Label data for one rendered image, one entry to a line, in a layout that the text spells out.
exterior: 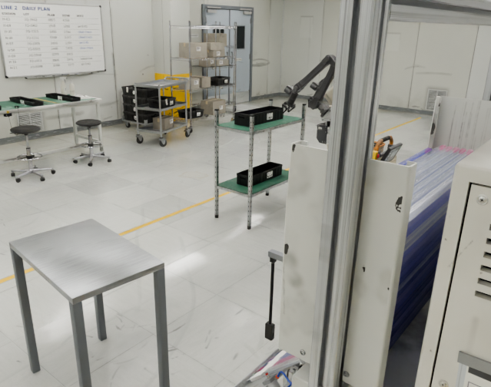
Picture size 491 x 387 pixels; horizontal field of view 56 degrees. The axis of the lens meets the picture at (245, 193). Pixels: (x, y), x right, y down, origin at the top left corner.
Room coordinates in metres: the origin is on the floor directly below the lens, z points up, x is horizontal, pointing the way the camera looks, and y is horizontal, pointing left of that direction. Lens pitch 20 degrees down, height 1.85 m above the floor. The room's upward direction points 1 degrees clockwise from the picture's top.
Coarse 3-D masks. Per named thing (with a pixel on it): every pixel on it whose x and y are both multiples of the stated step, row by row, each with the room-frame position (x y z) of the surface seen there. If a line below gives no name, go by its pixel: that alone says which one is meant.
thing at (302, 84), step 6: (324, 60) 3.84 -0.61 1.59; (318, 66) 3.90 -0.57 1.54; (324, 66) 3.87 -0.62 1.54; (312, 72) 3.93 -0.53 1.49; (318, 72) 3.91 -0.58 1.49; (306, 78) 3.97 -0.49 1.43; (312, 78) 3.95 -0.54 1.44; (300, 84) 3.99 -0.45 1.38; (306, 84) 3.99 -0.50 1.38; (300, 90) 4.03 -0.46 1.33
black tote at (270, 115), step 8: (240, 112) 4.44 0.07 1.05; (248, 112) 4.54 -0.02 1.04; (256, 112) 4.64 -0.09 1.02; (264, 112) 4.47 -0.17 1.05; (272, 112) 4.57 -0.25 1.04; (280, 112) 4.69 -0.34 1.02; (240, 120) 4.34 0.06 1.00; (248, 120) 4.28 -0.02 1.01; (256, 120) 4.37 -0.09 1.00; (264, 120) 4.47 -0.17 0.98; (272, 120) 4.58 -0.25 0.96
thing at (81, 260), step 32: (96, 224) 2.33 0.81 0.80; (32, 256) 1.94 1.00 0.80; (64, 256) 1.95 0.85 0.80; (96, 256) 1.96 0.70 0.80; (128, 256) 1.96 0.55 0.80; (64, 288) 1.68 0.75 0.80; (96, 288) 1.68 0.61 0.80; (160, 288) 1.90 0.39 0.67; (96, 320) 2.38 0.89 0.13; (160, 320) 1.89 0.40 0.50; (32, 352) 2.08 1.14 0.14; (160, 352) 1.90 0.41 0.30; (160, 384) 1.91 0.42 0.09
